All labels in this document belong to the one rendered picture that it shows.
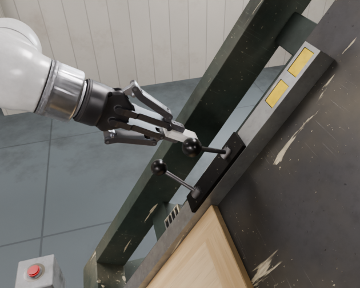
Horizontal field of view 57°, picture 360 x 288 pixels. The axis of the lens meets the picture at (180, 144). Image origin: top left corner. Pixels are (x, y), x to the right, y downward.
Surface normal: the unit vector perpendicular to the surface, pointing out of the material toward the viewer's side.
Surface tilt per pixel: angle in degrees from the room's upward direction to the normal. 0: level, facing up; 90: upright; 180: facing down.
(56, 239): 0
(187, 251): 58
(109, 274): 33
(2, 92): 92
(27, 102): 103
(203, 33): 90
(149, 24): 90
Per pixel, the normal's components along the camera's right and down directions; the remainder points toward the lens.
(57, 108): 0.18, 0.68
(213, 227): -0.84, -0.28
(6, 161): -0.04, -0.79
